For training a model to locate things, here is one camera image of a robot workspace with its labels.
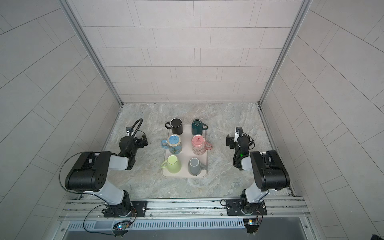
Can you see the grey mug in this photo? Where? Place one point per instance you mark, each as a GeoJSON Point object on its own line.
{"type": "Point", "coordinates": [195, 167]}

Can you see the corner metal profile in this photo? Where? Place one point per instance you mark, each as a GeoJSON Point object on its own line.
{"type": "Point", "coordinates": [304, 7]}
{"type": "Point", "coordinates": [88, 47]}

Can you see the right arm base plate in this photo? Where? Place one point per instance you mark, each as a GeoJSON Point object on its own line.
{"type": "Point", "coordinates": [239, 207]}

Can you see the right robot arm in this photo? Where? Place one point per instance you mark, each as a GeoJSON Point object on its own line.
{"type": "Point", "coordinates": [269, 174]}

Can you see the white ventilation grille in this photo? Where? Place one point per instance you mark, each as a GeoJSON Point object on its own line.
{"type": "Point", "coordinates": [164, 224]}

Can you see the right circuit board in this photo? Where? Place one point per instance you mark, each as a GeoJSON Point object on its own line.
{"type": "Point", "coordinates": [251, 225]}

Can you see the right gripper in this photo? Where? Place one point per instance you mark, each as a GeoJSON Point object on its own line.
{"type": "Point", "coordinates": [229, 141]}

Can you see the right corner metal profile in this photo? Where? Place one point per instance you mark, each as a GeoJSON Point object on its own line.
{"type": "Point", "coordinates": [304, 7]}

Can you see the light green mug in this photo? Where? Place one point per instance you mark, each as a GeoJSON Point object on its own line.
{"type": "Point", "coordinates": [172, 164]}

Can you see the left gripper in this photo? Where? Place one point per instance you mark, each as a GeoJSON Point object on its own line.
{"type": "Point", "coordinates": [141, 141]}

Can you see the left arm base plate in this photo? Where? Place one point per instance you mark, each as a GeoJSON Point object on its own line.
{"type": "Point", "coordinates": [126, 209]}

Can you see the beige tray mat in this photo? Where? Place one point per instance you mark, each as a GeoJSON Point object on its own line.
{"type": "Point", "coordinates": [185, 156]}

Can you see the dark green mug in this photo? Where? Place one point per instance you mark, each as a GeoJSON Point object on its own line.
{"type": "Point", "coordinates": [198, 127]}

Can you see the left circuit board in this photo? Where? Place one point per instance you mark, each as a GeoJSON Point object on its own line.
{"type": "Point", "coordinates": [122, 226]}

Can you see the blue patterned mug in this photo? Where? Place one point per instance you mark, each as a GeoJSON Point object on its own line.
{"type": "Point", "coordinates": [173, 144]}

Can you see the left corner metal profile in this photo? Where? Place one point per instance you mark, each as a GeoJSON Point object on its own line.
{"type": "Point", "coordinates": [88, 47]}

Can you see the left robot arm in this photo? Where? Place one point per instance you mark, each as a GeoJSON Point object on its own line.
{"type": "Point", "coordinates": [89, 176]}

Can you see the circuit board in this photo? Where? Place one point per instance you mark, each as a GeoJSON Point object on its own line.
{"type": "Point", "coordinates": [251, 225]}
{"type": "Point", "coordinates": [122, 226]}

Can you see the black mug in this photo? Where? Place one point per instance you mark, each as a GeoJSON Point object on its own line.
{"type": "Point", "coordinates": [175, 125]}

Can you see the pink patterned mug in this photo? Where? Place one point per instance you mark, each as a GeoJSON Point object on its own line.
{"type": "Point", "coordinates": [200, 145]}

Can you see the aluminium mounting rail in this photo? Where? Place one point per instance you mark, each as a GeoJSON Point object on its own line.
{"type": "Point", "coordinates": [200, 208]}

